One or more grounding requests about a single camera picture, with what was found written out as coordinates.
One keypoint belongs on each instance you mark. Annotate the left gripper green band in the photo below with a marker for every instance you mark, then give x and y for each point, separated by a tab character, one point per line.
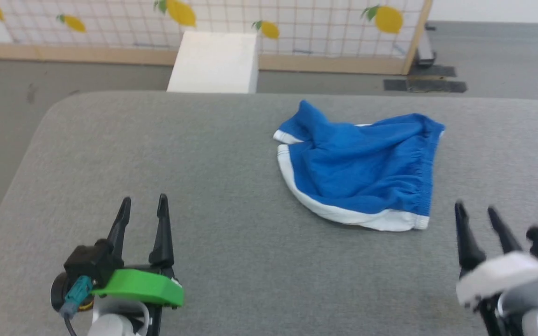
143	285

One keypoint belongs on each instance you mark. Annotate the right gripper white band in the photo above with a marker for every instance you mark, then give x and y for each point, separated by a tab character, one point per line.
502	280

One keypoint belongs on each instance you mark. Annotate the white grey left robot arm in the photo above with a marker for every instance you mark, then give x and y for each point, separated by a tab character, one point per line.
110	322

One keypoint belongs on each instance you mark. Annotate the grey fabric sofa surface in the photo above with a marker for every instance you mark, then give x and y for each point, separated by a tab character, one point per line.
250	224

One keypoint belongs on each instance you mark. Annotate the blue shorts with white trim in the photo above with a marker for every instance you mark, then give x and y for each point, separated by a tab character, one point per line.
367	168

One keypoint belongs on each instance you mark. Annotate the white box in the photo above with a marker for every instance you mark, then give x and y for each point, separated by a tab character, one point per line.
215	63

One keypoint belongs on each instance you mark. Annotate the lemon print grid screen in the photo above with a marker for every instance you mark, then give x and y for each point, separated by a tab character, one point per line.
231	28

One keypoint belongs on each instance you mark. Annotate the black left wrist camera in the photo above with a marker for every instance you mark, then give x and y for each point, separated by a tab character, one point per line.
89	266

